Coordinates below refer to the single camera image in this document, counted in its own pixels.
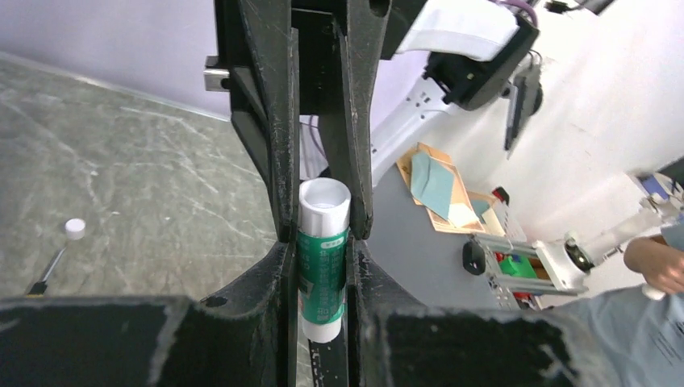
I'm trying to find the green white glue stick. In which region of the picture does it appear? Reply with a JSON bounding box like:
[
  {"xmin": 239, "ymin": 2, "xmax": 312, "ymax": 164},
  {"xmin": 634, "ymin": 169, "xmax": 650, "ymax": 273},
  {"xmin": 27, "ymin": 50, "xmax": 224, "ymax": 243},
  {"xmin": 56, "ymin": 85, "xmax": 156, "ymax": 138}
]
[{"xmin": 296, "ymin": 177, "xmax": 351, "ymax": 343}]

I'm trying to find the bystander bare hand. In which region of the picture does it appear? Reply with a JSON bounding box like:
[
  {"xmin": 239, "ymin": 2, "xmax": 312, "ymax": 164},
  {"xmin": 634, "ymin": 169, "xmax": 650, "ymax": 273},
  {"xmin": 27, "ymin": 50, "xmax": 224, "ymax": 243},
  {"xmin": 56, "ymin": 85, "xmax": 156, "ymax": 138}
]
[{"xmin": 624, "ymin": 235, "xmax": 683, "ymax": 294}]

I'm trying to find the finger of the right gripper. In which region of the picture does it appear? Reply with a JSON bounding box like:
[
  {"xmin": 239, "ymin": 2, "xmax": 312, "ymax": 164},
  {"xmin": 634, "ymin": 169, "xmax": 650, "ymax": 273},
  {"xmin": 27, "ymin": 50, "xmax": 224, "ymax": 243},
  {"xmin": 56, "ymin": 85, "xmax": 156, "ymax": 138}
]
[
  {"xmin": 320, "ymin": 1, "xmax": 391, "ymax": 239},
  {"xmin": 214, "ymin": 1, "xmax": 299, "ymax": 243}
]

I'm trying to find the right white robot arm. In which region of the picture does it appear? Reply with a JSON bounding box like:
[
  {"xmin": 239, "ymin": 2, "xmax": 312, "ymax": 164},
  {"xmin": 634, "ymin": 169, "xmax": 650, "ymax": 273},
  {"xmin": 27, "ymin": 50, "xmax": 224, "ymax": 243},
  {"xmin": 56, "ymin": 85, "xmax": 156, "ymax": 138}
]
[{"xmin": 203, "ymin": 1, "xmax": 539, "ymax": 243}]

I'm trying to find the bystander light blue shirt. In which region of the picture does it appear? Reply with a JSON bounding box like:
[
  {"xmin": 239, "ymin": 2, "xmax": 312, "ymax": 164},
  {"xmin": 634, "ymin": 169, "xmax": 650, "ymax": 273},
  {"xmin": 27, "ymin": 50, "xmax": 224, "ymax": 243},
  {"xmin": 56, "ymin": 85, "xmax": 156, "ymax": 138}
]
[{"xmin": 550, "ymin": 283, "xmax": 684, "ymax": 387}]

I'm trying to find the black computer mouse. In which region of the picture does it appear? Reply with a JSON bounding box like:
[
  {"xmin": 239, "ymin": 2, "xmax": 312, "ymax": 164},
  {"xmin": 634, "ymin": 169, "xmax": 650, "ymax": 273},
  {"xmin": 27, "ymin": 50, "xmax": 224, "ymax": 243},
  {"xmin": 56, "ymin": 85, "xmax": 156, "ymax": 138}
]
[{"xmin": 461, "ymin": 240, "xmax": 486, "ymax": 276}]

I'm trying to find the yellow handled screwdriver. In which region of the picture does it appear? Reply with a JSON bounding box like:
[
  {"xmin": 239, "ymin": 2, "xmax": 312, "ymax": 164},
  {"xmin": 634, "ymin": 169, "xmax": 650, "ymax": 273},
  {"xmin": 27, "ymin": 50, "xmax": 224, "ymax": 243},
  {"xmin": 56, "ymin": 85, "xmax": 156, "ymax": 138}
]
[{"xmin": 26, "ymin": 245, "xmax": 67, "ymax": 297}]

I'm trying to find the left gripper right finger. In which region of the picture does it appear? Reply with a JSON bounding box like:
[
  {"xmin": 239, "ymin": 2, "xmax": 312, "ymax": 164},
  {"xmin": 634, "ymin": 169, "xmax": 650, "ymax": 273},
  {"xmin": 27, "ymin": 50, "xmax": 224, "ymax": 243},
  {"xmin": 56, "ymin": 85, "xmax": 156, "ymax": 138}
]
[{"xmin": 346, "ymin": 240, "xmax": 610, "ymax": 386}]

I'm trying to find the black keyboard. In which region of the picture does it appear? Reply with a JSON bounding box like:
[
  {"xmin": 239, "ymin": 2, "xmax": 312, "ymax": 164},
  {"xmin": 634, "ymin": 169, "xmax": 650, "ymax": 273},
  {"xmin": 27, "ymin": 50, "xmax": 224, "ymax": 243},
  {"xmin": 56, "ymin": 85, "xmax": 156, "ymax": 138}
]
[{"xmin": 503, "ymin": 52, "xmax": 544, "ymax": 159}]

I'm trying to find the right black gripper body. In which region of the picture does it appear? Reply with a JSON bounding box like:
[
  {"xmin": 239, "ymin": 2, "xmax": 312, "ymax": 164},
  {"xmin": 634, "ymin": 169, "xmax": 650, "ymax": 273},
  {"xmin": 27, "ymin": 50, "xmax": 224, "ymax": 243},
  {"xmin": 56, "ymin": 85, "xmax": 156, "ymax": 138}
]
[{"xmin": 202, "ymin": 0, "xmax": 428, "ymax": 116}]

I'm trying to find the small white glue cap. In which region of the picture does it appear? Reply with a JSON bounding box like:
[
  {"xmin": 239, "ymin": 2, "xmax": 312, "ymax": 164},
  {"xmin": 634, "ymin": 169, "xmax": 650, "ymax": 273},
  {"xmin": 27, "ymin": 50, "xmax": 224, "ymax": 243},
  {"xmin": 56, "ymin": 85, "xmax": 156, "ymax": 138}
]
[{"xmin": 64, "ymin": 218, "xmax": 86, "ymax": 241}]

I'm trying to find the stack of spare envelopes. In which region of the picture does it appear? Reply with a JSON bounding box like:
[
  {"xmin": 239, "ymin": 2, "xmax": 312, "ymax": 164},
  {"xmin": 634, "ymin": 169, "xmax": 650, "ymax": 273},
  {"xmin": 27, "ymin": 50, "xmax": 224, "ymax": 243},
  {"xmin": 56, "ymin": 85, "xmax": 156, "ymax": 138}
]
[{"xmin": 396, "ymin": 143, "xmax": 504, "ymax": 236}]

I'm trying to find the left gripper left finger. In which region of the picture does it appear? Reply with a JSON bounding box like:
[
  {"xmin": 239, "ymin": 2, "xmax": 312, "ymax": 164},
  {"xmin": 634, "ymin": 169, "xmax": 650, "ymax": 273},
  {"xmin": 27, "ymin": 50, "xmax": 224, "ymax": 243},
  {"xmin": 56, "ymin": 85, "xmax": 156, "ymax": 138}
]
[{"xmin": 1, "ymin": 243, "xmax": 297, "ymax": 386}]

